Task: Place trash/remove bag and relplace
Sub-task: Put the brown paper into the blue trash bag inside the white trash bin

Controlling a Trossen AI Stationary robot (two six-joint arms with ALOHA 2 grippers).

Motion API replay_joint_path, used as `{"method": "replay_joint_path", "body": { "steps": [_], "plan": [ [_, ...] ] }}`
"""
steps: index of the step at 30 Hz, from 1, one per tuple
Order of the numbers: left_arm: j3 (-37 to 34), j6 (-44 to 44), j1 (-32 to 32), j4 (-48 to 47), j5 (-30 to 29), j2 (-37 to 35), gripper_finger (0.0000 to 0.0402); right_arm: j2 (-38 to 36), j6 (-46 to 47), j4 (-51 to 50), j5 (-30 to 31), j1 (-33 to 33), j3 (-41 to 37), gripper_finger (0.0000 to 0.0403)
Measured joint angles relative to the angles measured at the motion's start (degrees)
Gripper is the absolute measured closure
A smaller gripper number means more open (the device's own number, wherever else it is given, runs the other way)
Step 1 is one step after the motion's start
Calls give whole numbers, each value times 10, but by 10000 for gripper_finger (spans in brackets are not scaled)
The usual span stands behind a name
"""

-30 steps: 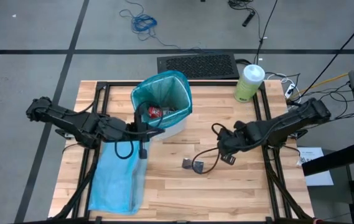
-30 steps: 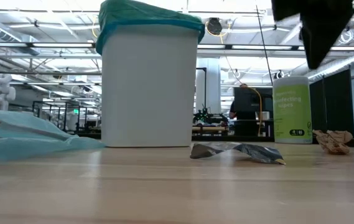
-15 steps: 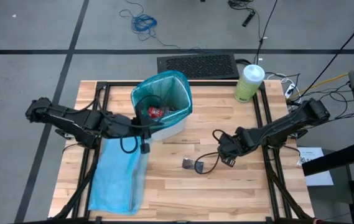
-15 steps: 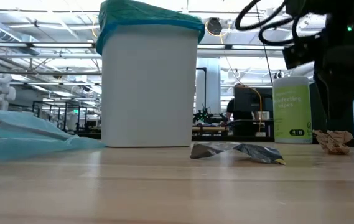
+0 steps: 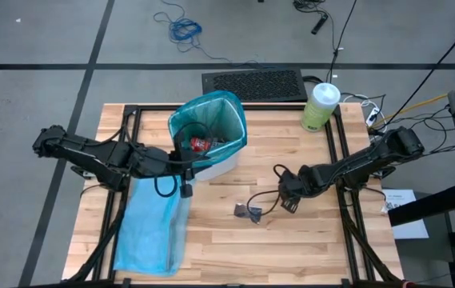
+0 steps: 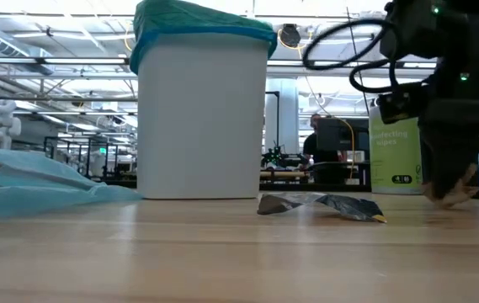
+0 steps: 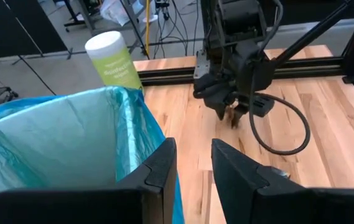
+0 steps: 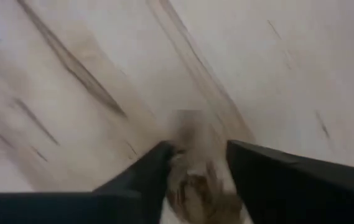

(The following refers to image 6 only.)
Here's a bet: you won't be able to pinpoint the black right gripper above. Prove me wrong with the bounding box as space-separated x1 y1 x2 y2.
418 98 479 199

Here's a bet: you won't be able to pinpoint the brown paper ball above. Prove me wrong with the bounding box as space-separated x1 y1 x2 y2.
422 162 479 210

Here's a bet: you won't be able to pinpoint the silver foil wrapper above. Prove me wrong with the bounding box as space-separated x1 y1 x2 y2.
257 191 387 223

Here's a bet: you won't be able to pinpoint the white plastic trash bin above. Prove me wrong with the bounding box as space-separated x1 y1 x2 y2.
136 32 272 199

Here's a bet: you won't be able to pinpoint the teal trash bag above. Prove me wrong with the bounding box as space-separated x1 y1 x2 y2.
129 0 278 76

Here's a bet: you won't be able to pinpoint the light blue trash bag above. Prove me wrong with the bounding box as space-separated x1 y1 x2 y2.
0 146 143 222

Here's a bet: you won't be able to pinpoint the green disinfecting wipes canister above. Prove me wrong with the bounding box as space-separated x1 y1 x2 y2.
368 105 424 195

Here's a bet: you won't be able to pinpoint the black monitor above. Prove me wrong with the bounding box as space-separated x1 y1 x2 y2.
317 117 370 152

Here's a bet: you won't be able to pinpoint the person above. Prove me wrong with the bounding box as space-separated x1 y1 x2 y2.
301 113 348 184

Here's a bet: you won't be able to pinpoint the black machine green lights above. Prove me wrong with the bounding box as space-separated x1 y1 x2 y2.
262 145 307 169

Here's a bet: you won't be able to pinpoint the long wooden bar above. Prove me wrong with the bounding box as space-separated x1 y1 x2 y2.
259 170 307 178

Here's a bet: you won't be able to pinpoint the white robot figure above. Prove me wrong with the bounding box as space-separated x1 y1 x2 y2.
0 99 22 148

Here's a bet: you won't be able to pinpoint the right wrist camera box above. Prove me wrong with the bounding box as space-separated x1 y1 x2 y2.
376 86 428 125

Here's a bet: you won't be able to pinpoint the yellow cable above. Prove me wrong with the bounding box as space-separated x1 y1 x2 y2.
339 119 356 180

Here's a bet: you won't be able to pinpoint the thin black cable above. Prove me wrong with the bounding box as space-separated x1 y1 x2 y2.
346 6 370 117

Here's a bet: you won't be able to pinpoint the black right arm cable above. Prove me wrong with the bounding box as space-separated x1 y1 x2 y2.
301 19 396 93

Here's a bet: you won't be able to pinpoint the black ceiling camera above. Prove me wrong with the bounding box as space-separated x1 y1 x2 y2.
279 24 302 48

